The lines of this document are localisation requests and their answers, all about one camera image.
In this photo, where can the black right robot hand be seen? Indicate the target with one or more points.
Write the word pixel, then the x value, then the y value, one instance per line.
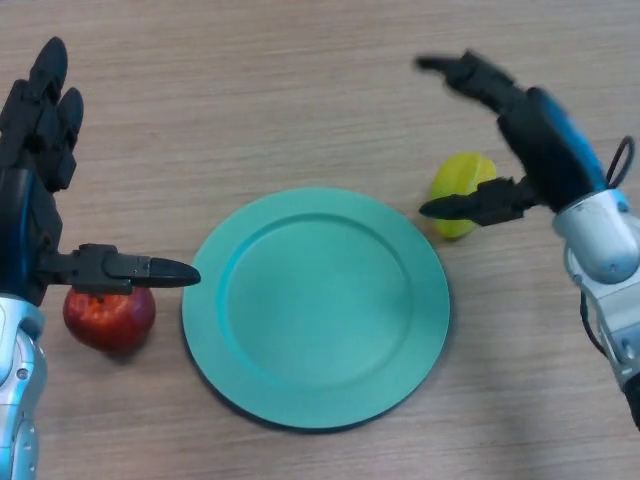
pixel 550 150

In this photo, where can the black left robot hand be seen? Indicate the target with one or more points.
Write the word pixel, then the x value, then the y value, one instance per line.
pixel 22 225

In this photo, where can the yellow green starfruit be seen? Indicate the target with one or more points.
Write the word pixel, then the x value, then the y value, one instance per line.
pixel 460 172

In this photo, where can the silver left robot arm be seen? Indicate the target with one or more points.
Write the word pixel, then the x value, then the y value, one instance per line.
pixel 17 380

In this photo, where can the teal green round plate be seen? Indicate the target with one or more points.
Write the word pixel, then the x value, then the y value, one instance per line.
pixel 315 315

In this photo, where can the red apple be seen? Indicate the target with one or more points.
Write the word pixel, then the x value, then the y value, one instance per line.
pixel 107 320

